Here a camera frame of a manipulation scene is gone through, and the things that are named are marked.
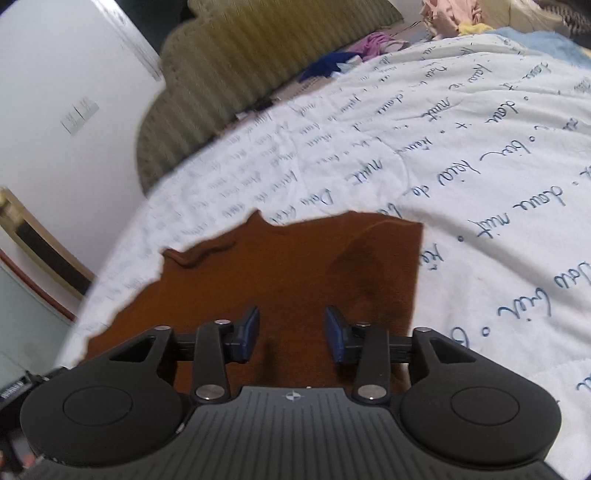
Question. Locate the light blue blanket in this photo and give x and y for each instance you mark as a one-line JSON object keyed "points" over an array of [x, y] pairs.
{"points": [[545, 44]]}

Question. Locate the pale yellow pillow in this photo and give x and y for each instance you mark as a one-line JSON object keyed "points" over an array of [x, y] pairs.
{"points": [[512, 14]]}

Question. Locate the pale blue cloth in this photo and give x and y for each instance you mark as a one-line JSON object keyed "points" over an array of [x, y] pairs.
{"points": [[347, 67]]}

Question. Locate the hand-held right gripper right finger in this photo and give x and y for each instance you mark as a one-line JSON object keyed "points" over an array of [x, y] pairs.
{"points": [[333, 333]]}

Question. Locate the purple cloth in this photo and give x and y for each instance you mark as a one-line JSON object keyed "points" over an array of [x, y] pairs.
{"points": [[371, 42]]}

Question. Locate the yellow cloth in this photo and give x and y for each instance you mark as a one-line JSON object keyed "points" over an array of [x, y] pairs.
{"points": [[475, 28]]}

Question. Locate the gold black framed post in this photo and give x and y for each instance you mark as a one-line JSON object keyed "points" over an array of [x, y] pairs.
{"points": [[41, 244]]}

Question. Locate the red-framed glass door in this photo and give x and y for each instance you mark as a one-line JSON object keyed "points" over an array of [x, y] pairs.
{"points": [[23, 318]]}

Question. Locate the white wall switch plate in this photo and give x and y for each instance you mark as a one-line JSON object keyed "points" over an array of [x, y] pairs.
{"points": [[79, 115]]}

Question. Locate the white printed blanket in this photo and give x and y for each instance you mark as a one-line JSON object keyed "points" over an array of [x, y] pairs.
{"points": [[461, 152]]}

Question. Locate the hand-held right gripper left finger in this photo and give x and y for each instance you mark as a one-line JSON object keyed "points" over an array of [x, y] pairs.
{"points": [[248, 332]]}

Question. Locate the pink cloth pile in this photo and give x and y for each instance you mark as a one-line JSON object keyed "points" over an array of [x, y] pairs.
{"points": [[443, 16]]}

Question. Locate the brown knit top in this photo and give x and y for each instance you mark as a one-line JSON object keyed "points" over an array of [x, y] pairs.
{"points": [[286, 267]]}

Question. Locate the olive ribbed headboard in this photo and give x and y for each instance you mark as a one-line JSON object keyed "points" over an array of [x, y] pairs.
{"points": [[240, 60]]}

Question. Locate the dark blue cloth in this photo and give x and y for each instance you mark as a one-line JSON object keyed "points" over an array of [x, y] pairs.
{"points": [[327, 64]]}

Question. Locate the black device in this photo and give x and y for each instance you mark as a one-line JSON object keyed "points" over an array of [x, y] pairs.
{"points": [[18, 387]]}

